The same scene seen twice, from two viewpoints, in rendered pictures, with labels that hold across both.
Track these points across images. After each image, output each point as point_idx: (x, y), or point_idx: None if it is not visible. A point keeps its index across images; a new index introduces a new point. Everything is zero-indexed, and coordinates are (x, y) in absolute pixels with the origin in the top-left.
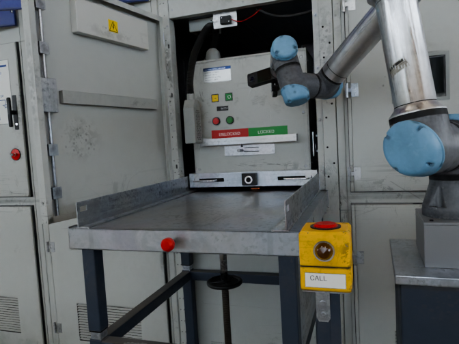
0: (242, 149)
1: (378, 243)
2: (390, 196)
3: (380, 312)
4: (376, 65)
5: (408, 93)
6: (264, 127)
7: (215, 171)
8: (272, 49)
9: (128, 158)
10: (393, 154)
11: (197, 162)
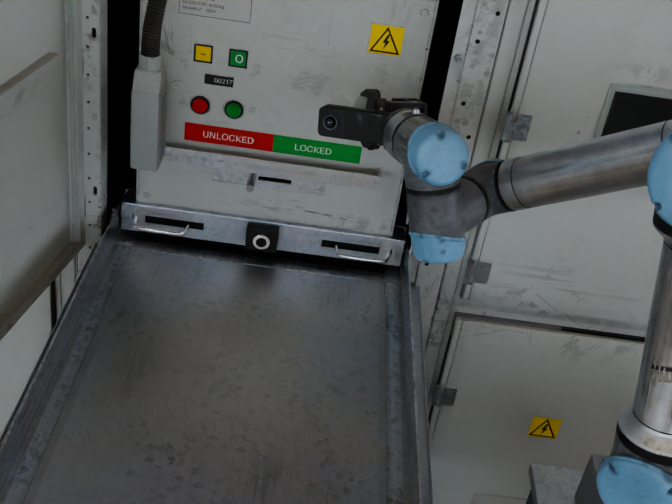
0: (255, 178)
1: (485, 380)
2: (527, 312)
3: (458, 469)
4: (578, 91)
5: (669, 420)
6: (311, 140)
7: (184, 205)
8: (416, 162)
9: (2, 222)
10: (612, 493)
11: (142, 180)
